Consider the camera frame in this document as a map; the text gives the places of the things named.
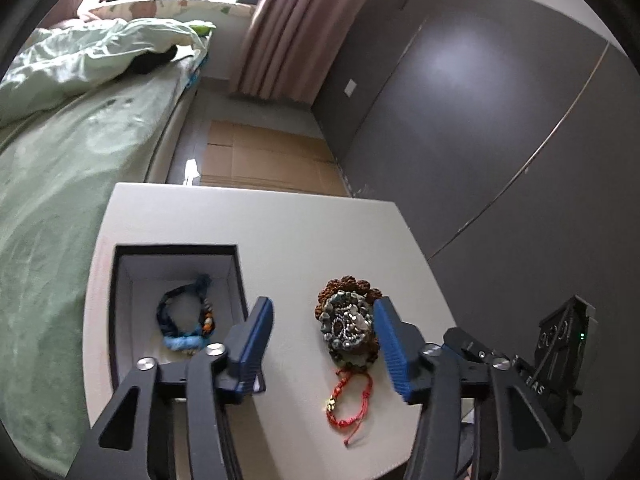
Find brown rudraksha bead bracelet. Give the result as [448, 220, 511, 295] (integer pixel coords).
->
[314, 274, 384, 369]

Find grey wardrobe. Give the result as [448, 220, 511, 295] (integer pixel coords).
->
[314, 0, 639, 479]

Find pink curtain right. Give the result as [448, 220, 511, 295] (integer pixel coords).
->
[230, 0, 367, 105]

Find light green duvet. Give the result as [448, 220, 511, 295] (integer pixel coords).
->
[1, 18, 209, 126]

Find bed with green sheet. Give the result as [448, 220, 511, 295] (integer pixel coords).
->
[1, 47, 204, 478]

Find blue braided bracelet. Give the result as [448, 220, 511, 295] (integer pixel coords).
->
[155, 274, 217, 352]

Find red cord bracelet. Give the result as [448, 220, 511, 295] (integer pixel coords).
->
[325, 366, 374, 447]

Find grey stone bead bracelet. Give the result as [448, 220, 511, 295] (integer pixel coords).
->
[319, 289, 377, 348]

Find flattened cardboard on floor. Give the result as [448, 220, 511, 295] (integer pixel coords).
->
[200, 120, 348, 196]

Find black square jewelry box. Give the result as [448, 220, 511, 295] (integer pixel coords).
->
[108, 244, 266, 394]

